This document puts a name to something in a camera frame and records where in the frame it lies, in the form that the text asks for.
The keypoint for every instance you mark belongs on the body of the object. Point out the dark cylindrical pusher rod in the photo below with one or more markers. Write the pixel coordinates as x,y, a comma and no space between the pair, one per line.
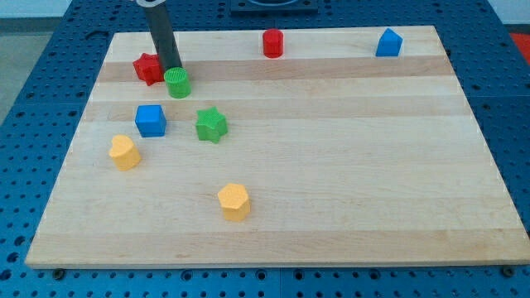
163,38

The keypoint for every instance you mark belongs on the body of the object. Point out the silver rod mount ring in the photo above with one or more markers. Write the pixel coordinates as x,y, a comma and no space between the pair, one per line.
149,3

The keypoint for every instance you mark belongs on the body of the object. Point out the green star block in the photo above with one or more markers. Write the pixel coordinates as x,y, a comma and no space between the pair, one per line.
211,125

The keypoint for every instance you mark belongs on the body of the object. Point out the red star block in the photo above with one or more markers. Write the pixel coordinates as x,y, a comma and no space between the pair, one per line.
148,69

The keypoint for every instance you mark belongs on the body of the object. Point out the green cylinder block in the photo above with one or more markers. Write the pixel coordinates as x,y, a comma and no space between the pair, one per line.
177,82

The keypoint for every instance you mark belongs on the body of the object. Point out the blue cube block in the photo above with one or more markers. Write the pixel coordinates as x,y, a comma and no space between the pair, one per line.
150,121

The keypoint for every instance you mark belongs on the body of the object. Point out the red cylinder block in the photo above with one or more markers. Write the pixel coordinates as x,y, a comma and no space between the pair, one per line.
273,43

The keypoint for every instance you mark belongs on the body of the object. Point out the yellow heart block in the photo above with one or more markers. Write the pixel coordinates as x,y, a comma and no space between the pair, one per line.
124,153

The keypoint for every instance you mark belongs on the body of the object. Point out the yellow hexagon block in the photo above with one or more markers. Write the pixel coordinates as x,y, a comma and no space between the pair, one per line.
234,202

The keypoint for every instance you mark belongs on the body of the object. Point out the wooden board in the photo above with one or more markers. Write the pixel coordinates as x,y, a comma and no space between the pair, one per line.
349,160

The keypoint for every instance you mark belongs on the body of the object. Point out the blue pentagon block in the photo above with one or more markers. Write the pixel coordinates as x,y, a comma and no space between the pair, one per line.
389,44

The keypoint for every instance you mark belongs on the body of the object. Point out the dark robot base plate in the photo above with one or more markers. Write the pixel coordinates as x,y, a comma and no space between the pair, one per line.
258,7

